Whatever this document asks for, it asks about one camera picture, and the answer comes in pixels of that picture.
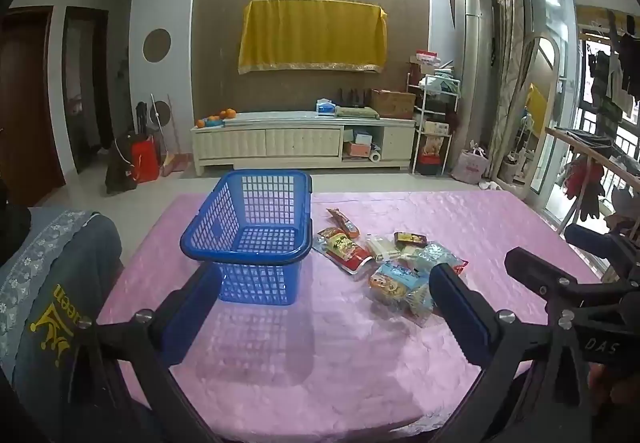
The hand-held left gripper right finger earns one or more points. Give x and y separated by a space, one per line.
457 313

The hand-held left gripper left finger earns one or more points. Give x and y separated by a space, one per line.
192 310

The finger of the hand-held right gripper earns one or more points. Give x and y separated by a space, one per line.
535 270
592 243

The light blue snack packet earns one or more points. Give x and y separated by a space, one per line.
435 255

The blue orange bread packet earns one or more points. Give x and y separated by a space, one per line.
395 283

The blue plastic basket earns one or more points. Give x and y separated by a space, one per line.
245 257

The small brown snack packet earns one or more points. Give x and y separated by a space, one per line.
411 239

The clear beige wafer packet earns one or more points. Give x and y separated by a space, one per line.
380 248

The red yellow snack packet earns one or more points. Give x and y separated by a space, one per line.
342 248

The red sausage packet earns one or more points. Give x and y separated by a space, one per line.
342 222

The person's right hand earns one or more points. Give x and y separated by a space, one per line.
602 383

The dark red garment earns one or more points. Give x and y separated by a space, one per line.
585 183

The white slippers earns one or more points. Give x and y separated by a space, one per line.
490 185

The wooden drying rack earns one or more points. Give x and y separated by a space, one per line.
575 135

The pink bag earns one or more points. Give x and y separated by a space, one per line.
470 165

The standing arched mirror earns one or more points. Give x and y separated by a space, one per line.
537 123

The broom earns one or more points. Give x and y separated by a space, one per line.
176 164

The red paper bag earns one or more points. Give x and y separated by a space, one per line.
145 160

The black bag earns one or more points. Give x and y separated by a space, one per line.
117 168

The hanging dark clothes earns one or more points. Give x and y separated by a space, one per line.
612 73

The white paper roll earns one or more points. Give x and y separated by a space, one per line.
375 155

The blue dish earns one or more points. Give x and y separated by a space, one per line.
215 122

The orange box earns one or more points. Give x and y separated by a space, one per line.
357 149

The black fuzzy cloth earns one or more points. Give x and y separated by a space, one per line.
12 228

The cream tv cabinet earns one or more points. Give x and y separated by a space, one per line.
300 140

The white metal rack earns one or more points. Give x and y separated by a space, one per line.
435 95

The silver standing air conditioner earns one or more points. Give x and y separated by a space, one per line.
475 73

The beige patterned curtain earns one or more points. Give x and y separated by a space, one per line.
505 48

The cardboard box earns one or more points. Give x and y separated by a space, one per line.
392 104

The green cushion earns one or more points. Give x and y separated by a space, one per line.
356 112

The glass balcony door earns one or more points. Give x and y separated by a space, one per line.
550 13

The red white box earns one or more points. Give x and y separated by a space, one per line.
424 62

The blue tissue box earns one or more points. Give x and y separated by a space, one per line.
325 107

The brown wooden door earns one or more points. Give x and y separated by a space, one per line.
30 113

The yellow cloth cover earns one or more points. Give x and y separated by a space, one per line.
312 35

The small round brown wall decor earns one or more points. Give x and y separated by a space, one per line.
164 108

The brown door frame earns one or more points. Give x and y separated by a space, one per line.
67 88

